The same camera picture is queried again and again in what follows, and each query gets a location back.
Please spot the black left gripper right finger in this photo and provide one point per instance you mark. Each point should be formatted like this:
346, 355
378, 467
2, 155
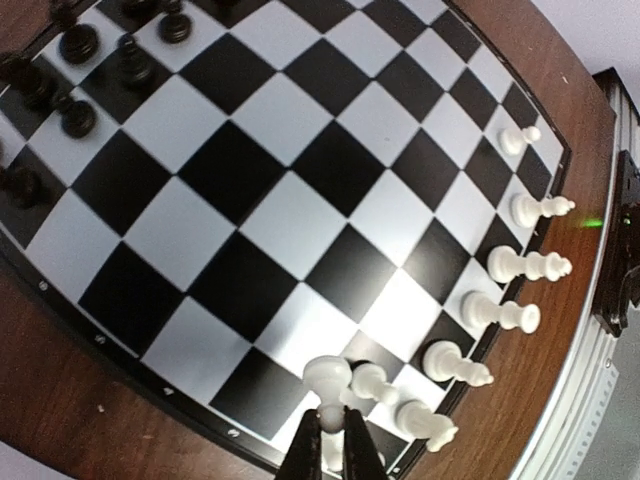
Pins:
360, 456

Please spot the row of black chess pieces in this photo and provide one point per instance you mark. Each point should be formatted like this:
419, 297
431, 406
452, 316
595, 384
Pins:
139, 131

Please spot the front aluminium rail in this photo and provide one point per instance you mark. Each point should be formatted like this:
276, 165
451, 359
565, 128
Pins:
581, 395

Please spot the black white chess board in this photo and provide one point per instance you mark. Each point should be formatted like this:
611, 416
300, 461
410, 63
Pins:
347, 189

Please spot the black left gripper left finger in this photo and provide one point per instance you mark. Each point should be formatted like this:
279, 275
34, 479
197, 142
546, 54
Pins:
303, 459

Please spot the white knight chess piece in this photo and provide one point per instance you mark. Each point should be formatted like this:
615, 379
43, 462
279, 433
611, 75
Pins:
416, 419

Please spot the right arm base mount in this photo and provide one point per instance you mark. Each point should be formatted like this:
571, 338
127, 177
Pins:
618, 282

